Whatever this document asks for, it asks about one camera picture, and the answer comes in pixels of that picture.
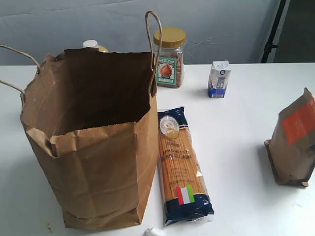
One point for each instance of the brown paper grocery bag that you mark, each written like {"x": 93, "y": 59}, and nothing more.
{"x": 91, "y": 119}

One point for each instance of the spaghetti pasta package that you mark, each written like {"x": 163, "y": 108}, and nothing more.
{"x": 184, "y": 191}

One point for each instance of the small white blue carton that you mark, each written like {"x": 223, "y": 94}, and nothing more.
{"x": 218, "y": 79}

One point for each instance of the nut jar yellow lid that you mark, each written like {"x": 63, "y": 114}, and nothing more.
{"x": 170, "y": 70}

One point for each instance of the yellow jar white lid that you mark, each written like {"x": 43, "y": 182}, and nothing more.
{"x": 94, "y": 44}

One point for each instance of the white backdrop cloth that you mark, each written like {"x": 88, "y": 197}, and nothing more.
{"x": 235, "y": 30}

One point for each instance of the white crumpled object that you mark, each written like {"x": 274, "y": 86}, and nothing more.
{"x": 154, "y": 232}

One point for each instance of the black tripod stand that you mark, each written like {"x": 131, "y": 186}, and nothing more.
{"x": 269, "y": 46}

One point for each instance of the brown pouch orange label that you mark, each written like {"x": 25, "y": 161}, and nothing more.
{"x": 291, "y": 150}

